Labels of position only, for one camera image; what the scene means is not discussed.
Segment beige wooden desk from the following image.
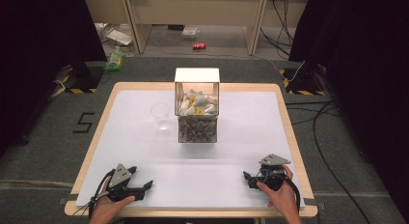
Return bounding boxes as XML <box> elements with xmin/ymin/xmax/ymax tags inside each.
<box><xmin>81</xmin><ymin>0</ymin><xmax>313</xmax><ymax>57</ymax></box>

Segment pile of white packets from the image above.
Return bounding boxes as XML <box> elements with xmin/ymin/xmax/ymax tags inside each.
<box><xmin>177</xmin><ymin>89</ymin><xmax>219</xmax><ymax>117</ymax></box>

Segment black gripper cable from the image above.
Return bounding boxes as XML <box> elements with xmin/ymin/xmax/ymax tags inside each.
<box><xmin>284</xmin><ymin>176</ymin><xmax>302</xmax><ymax>214</ymax></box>
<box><xmin>88</xmin><ymin>168</ymin><xmax>116</xmax><ymax>218</ymax></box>

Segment person's right hand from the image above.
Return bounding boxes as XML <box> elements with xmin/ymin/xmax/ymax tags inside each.
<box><xmin>256</xmin><ymin>164</ymin><xmax>299</xmax><ymax>216</ymax></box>

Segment clear plastic cup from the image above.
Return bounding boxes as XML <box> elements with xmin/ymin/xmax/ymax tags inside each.
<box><xmin>150</xmin><ymin>101</ymin><xmax>172</xmax><ymax>131</ymax></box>

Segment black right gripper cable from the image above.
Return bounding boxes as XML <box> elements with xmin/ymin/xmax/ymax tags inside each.
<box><xmin>284</xmin><ymin>176</ymin><xmax>302</xmax><ymax>214</ymax></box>

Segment green snack packet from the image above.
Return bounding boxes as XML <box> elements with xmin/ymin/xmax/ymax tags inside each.
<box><xmin>102</xmin><ymin>52</ymin><xmax>125</xmax><ymax>72</ymax></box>

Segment crumpled plastic wrapping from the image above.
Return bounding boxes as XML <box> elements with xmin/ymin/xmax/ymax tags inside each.
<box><xmin>95</xmin><ymin>22</ymin><xmax>137</xmax><ymax>58</ymax></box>

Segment person's left hand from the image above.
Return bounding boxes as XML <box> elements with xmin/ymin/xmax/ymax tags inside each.
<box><xmin>89</xmin><ymin>194</ymin><xmax>136</xmax><ymax>224</ymax></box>

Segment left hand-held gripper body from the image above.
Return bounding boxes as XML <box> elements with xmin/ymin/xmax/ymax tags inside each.
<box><xmin>104</xmin><ymin>163</ymin><xmax>146</xmax><ymax>203</ymax></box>

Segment clear plastic bag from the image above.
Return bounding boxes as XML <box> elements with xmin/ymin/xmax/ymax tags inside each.
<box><xmin>180</xmin><ymin>26</ymin><xmax>201</xmax><ymax>42</ymax></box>

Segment clear two-tier storage box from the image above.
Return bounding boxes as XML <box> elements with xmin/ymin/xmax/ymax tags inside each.
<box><xmin>174</xmin><ymin>68</ymin><xmax>221</xmax><ymax>144</ymax></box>

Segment stand base with hazard tape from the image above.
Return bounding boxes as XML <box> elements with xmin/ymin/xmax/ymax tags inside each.
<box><xmin>61</xmin><ymin>61</ymin><xmax>104</xmax><ymax>95</ymax></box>
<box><xmin>279</xmin><ymin>63</ymin><xmax>326</xmax><ymax>97</ymax></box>

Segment grey left gripper cable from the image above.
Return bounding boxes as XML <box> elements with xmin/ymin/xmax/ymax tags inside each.
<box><xmin>71</xmin><ymin>190</ymin><xmax>111</xmax><ymax>217</ymax></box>

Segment black socket cables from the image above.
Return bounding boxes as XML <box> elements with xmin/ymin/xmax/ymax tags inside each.
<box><xmin>259</xmin><ymin>0</ymin><xmax>296</xmax><ymax>58</ymax></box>

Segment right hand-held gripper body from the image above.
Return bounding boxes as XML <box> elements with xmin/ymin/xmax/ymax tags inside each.
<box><xmin>253</xmin><ymin>154</ymin><xmax>291</xmax><ymax>192</ymax></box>

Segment white table sheet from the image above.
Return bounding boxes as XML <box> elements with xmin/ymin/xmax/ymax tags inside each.
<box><xmin>75</xmin><ymin>89</ymin><xmax>306</xmax><ymax>209</ymax></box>

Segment pile of dark packets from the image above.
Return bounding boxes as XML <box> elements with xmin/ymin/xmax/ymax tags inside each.
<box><xmin>178</xmin><ymin>116</ymin><xmax>217</xmax><ymax>143</ymax></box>

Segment black curtain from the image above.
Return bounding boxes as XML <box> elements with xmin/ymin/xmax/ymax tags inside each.
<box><xmin>287</xmin><ymin>0</ymin><xmax>409</xmax><ymax>215</ymax></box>
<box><xmin>0</xmin><ymin>0</ymin><xmax>108</xmax><ymax>158</ymax></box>

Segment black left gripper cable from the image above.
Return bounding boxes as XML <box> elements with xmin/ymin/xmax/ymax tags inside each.
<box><xmin>88</xmin><ymin>168</ymin><xmax>116</xmax><ymax>218</ymax></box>

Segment black floor cables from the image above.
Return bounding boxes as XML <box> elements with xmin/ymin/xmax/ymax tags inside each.
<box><xmin>285</xmin><ymin>99</ymin><xmax>374</xmax><ymax>224</ymax></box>

